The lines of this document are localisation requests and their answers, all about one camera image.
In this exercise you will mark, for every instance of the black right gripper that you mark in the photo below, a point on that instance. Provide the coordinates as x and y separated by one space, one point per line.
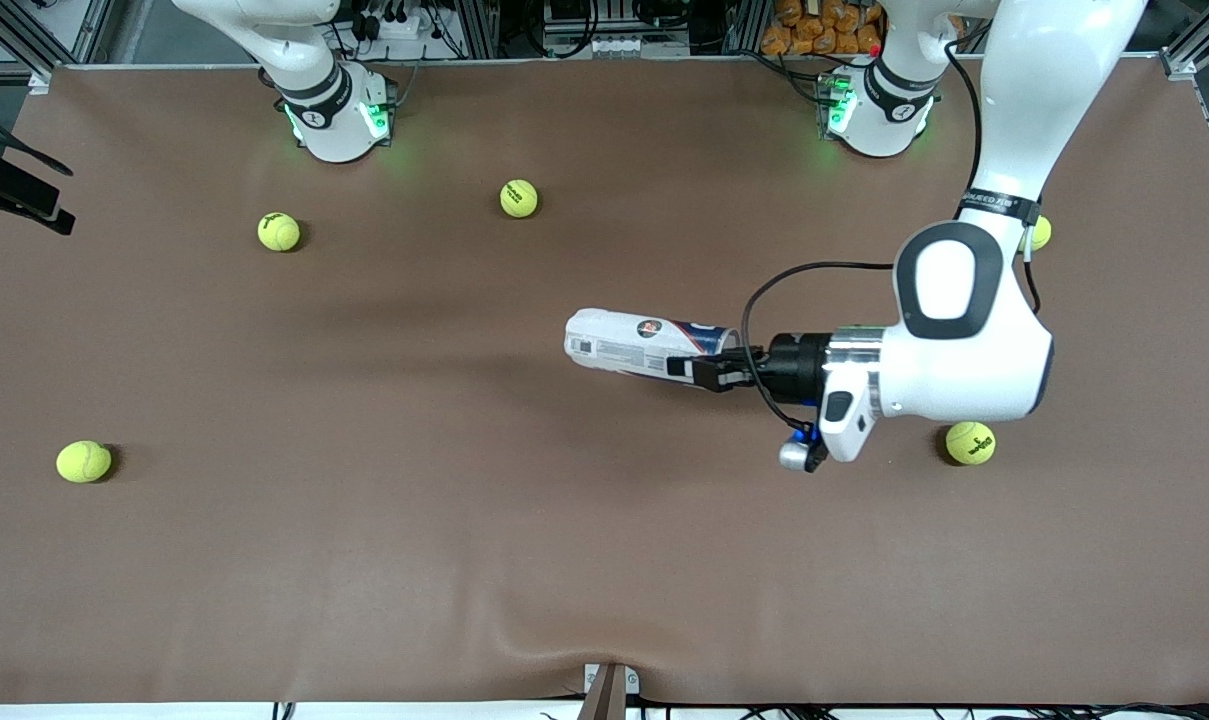
4 187

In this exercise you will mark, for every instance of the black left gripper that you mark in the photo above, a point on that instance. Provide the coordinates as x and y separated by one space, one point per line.
796 367

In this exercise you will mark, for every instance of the white blue tennis ball can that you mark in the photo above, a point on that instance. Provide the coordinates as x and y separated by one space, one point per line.
614 340

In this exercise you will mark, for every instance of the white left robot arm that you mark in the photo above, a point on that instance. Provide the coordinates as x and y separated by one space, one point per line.
964 370

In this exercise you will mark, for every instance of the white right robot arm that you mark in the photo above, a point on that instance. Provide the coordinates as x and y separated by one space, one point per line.
329 120

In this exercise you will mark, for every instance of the yellow tennis ball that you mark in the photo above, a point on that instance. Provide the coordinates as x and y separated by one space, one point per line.
1041 235
279 232
972 443
519 198
84 462

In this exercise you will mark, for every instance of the white connector block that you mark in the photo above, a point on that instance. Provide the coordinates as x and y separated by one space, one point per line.
614 45

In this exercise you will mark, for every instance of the orange packets pile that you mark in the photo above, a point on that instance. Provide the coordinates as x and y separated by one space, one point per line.
814 30

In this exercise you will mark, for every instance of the white power strip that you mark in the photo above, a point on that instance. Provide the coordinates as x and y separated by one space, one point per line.
394 28

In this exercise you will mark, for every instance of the aluminium frame strut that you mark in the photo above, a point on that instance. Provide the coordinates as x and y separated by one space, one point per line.
1186 60
34 55

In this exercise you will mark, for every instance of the metal table clamp bracket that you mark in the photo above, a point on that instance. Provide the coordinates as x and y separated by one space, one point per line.
604 700

